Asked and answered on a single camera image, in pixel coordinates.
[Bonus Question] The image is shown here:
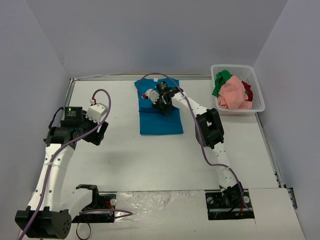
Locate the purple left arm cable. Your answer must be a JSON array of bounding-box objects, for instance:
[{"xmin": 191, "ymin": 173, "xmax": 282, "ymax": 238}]
[{"xmin": 17, "ymin": 88, "xmax": 133, "ymax": 240}]

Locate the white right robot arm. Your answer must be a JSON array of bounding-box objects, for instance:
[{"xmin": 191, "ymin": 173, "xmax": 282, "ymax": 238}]
[{"xmin": 145, "ymin": 81, "xmax": 244, "ymax": 207}]

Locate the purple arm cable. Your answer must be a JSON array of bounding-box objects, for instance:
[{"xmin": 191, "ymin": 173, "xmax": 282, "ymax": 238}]
[
  {"xmin": 17, "ymin": 88, "xmax": 133, "ymax": 240},
  {"xmin": 136, "ymin": 72, "xmax": 252, "ymax": 210}
]

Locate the pink t shirt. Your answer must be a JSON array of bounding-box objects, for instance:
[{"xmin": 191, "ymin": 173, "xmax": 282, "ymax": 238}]
[{"xmin": 217, "ymin": 75, "xmax": 253, "ymax": 110}]

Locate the thin black cable loop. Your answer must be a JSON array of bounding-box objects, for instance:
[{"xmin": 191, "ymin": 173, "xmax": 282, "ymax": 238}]
[{"xmin": 76, "ymin": 221, "xmax": 91, "ymax": 240}]

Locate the green t shirt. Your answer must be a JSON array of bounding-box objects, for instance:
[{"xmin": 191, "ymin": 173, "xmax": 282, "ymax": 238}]
[{"xmin": 212, "ymin": 69, "xmax": 232, "ymax": 97}]

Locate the red t shirt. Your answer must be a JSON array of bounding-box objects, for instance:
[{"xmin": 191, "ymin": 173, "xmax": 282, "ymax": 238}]
[{"xmin": 242, "ymin": 81, "xmax": 253, "ymax": 102}]

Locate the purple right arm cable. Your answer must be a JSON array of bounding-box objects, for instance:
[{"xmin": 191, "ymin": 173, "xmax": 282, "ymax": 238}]
[{"xmin": 136, "ymin": 72, "xmax": 252, "ymax": 210}]

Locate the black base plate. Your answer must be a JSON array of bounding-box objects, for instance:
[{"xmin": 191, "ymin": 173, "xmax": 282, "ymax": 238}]
[
  {"xmin": 72, "ymin": 192, "xmax": 117, "ymax": 224},
  {"xmin": 205, "ymin": 190, "xmax": 255, "ymax": 221}
]

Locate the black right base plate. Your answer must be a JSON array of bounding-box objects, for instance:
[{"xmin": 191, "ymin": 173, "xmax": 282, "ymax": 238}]
[{"xmin": 205, "ymin": 190, "xmax": 255, "ymax": 221}]

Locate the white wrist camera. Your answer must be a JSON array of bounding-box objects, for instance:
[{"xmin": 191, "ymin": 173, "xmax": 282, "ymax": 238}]
[
  {"xmin": 85, "ymin": 103, "xmax": 108, "ymax": 123},
  {"xmin": 145, "ymin": 89, "xmax": 160, "ymax": 104}
]

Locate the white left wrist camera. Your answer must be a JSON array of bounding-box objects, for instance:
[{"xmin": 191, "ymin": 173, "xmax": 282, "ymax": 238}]
[{"xmin": 85, "ymin": 103, "xmax": 108, "ymax": 123}]

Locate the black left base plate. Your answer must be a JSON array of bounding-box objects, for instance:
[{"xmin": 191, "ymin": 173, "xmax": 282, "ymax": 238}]
[{"xmin": 72, "ymin": 192, "xmax": 117, "ymax": 224}]

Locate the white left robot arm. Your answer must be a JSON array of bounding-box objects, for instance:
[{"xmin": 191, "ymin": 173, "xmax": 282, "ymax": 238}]
[{"xmin": 15, "ymin": 103, "xmax": 110, "ymax": 240}]

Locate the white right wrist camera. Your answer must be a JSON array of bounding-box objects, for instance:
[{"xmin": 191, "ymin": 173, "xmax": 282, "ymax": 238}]
[{"xmin": 145, "ymin": 89, "xmax": 160, "ymax": 104}]

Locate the blue t shirt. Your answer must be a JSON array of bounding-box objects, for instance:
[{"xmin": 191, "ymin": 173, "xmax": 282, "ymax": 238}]
[{"xmin": 134, "ymin": 78, "xmax": 184, "ymax": 136}]

